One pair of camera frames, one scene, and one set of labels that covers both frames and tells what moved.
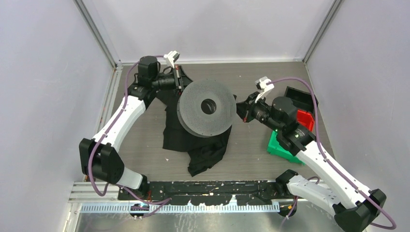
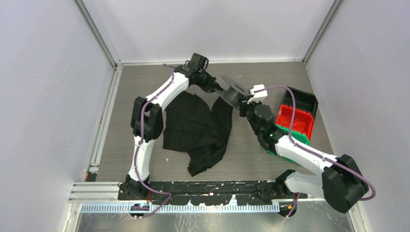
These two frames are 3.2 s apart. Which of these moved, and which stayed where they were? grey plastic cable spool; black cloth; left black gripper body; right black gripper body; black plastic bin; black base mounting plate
Moved: left black gripper body; right black gripper body; grey plastic cable spool
Stayed: black base mounting plate; black plastic bin; black cloth
